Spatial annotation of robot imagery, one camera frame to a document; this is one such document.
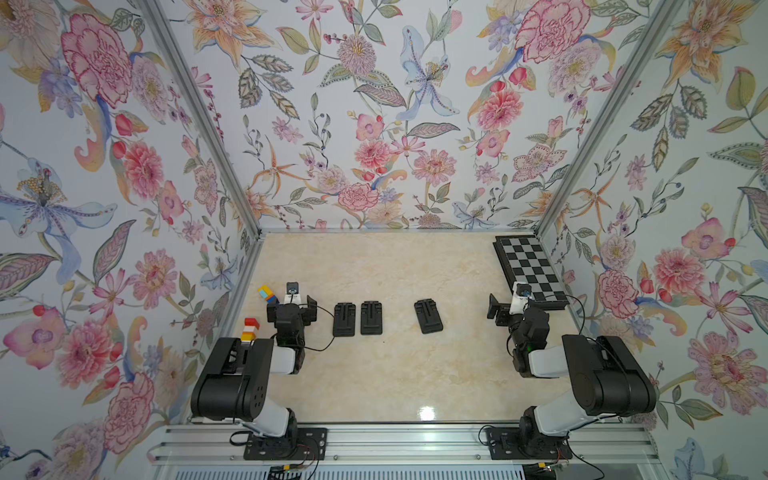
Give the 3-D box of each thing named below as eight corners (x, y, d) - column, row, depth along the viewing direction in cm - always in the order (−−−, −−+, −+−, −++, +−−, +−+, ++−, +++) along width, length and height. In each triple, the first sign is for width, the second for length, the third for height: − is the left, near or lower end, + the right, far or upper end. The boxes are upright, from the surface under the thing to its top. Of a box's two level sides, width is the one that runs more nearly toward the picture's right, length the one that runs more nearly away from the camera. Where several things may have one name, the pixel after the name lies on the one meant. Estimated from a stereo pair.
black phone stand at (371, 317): (359, 334, 95) (359, 330, 93) (361, 304, 102) (360, 300, 100) (382, 334, 95) (382, 330, 93) (382, 304, 102) (382, 300, 100)
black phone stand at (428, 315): (422, 334, 95) (423, 330, 93) (413, 304, 102) (414, 300, 100) (442, 330, 96) (444, 326, 94) (432, 301, 103) (433, 297, 101)
